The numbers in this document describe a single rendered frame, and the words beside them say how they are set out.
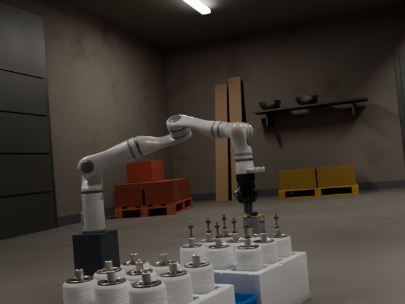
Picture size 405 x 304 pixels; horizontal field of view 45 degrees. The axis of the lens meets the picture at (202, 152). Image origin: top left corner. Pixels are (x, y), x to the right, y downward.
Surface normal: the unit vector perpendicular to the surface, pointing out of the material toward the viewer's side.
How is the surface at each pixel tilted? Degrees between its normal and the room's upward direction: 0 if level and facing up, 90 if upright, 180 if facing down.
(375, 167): 90
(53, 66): 90
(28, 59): 90
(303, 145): 90
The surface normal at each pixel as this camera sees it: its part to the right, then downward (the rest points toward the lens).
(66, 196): 0.93, -0.09
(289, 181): -0.31, -0.01
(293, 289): 0.82, -0.09
